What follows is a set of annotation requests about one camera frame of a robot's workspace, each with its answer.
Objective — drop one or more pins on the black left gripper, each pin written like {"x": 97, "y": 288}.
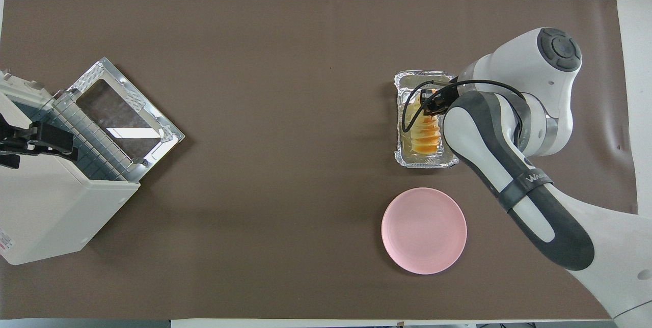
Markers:
{"x": 51, "y": 137}

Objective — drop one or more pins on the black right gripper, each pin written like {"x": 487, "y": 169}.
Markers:
{"x": 442, "y": 100}

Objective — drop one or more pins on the yellow sliced bread loaf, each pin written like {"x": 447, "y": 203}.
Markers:
{"x": 425, "y": 137}

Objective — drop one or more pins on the aluminium foil tray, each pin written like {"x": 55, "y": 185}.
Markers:
{"x": 407, "y": 157}

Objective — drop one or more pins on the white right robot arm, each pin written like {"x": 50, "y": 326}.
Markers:
{"x": 540, "y": 200}

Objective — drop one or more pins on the cream toaster oven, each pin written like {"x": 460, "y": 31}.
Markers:
{"x": 46, "y": 206}

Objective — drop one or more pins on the beige oven knob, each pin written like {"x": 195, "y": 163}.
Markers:
{"x": 34, "y": 85}
{"x": 5, "y": 75}

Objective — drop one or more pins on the glass oven door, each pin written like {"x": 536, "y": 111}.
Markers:
{"x": 153, "y": 119}

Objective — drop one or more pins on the pink round plate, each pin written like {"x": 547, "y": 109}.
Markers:
{"x": 423, "y": 231}

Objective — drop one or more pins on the brown table mat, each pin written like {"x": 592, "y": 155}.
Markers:
{"x": 285, "y": 139}

